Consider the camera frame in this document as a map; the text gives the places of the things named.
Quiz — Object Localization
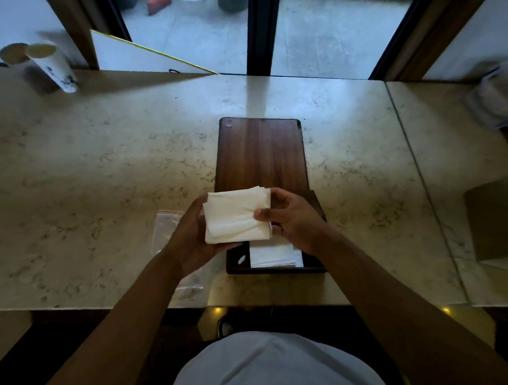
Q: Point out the person's left hand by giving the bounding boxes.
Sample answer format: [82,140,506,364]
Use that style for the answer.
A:
[161,192,243,280]

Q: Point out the person's right hand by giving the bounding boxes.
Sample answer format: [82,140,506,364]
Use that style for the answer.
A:
[253,187,333,258]

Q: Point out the stack of white paper napkins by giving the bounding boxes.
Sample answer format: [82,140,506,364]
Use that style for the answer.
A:
[201,184,275,247]

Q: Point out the person's left forearm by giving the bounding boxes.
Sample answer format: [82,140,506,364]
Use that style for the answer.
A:
[45,243,186,385]

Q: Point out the person's right forearm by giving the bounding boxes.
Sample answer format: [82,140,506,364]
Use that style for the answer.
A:
[307,224,508,385]

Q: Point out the white napkins in box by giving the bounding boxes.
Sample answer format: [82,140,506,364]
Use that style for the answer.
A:
[248,235,305,270]

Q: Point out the dark wooden napkin box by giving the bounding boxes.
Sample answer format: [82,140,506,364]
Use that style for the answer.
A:
[225,187,330,278]

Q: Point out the clear plastic zip bag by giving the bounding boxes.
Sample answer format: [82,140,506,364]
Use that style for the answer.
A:
[149,209,229,294]

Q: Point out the dark wooden lid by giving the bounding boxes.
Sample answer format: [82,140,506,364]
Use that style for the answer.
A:
[214,116,313,197]

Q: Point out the person's shoe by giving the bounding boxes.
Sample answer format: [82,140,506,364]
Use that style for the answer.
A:
[216,315,236,339]

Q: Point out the person's white shirt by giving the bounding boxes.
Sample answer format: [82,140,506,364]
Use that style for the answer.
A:
[170,329,396,385]

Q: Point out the white board with yellow edge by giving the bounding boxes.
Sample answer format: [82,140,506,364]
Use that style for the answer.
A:
[89,29,221,75]

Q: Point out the white paper cup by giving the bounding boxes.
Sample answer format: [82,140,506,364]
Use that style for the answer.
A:
[24,42,80,94]

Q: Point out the dark green bin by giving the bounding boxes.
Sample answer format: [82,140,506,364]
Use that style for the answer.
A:
[214,0,249,14]

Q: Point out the red dustpan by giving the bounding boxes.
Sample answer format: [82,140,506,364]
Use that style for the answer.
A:
[145,0,173,17]

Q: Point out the brown cardboard box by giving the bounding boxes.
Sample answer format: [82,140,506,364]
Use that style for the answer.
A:
[461,173,508,272]

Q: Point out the white plastic bag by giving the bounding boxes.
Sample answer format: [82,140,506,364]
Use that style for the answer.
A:
[462,56,508,130]

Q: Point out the black door frame post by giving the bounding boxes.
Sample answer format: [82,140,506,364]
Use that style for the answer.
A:
[246,0,280,77]

